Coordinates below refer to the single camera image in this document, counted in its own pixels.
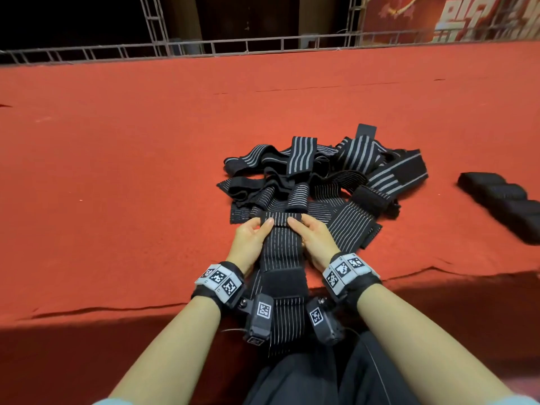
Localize person's right hand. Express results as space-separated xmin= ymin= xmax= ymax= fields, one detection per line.
xmin=287 ymin=213 xmax=342 ymax=272

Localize metal truss column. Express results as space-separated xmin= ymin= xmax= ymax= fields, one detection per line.
xmin=139 ymin=0 xmax=170 ymax=57
xmin=344 ymin=0 xmax=364 ymax=47

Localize dark brown door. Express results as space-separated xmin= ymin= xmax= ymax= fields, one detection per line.
xmin=198 ymin=0 xmax=300 ymax=39

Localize metal railing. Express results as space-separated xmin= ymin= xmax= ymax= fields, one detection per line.
xmin=0 ymin=28 xmax=540 ymax=66

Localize black trousers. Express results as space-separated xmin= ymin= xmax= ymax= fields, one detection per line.
xmin=243 ymin=328 xmax=423 ymax=405

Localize person's left hand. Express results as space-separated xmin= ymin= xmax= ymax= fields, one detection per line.
xmin=223 ymin=215 xmax=276 ymax=277

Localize person's left forearm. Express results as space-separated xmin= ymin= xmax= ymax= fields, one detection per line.
xmin=108 ymin=295 xmax=222 ymax=405

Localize red banner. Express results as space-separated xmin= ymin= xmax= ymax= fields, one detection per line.
xmin=361 ymin=0 xmax=540 ymax=46

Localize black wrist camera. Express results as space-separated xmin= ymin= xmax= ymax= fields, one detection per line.
xmin=305 ymin=296 xmax=347 ymax=347
xmin=244 ymin=292 xmax=276 ymax=347

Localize person's right forearm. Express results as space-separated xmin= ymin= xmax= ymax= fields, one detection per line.
xmin=356 ymin=282 xmax=516 ymax=405

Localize pile of black straps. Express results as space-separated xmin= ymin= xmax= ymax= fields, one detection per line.
xmin=217 ymin=123 xmax=430 ymax=251

